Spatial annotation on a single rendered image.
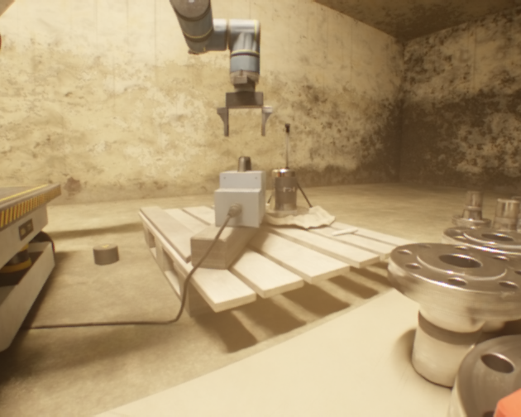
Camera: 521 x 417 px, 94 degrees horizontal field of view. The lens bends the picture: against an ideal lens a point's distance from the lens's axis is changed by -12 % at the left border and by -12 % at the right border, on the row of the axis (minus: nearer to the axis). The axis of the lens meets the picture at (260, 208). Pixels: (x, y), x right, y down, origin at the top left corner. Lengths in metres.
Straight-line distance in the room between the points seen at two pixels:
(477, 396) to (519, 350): 0.10
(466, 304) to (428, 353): 0.18
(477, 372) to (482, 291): 0.20
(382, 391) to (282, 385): 0.19
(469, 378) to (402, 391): 0.34
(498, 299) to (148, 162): 3.30
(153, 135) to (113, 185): 0.73
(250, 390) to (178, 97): 3.32
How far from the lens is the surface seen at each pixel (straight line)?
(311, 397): 0.60
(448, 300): 0.51
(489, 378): 0.33
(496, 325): 0.91
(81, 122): 3.43
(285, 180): 1.31
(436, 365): 0.66
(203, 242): 0.76
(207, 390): 0.61
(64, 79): 3.52
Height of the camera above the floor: 0.44
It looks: 10 degrees down
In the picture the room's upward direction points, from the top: straight up
